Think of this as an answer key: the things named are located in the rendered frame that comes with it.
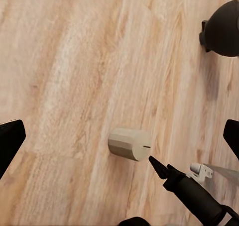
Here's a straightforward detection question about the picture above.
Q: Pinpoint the pillar candle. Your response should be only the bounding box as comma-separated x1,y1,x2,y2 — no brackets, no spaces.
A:
108,127,152,161

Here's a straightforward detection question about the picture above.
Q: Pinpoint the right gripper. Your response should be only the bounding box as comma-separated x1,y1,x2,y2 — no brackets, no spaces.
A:
148,156,211,213

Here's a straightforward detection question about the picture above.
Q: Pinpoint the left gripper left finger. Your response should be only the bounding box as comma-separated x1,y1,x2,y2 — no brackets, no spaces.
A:
0,120,26,179

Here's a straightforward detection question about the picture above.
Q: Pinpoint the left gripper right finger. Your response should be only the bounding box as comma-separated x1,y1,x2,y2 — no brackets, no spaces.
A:
223,119,239,160

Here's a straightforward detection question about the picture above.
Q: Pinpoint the cauldron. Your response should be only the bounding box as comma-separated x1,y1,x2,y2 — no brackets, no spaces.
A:
199,0,239,57

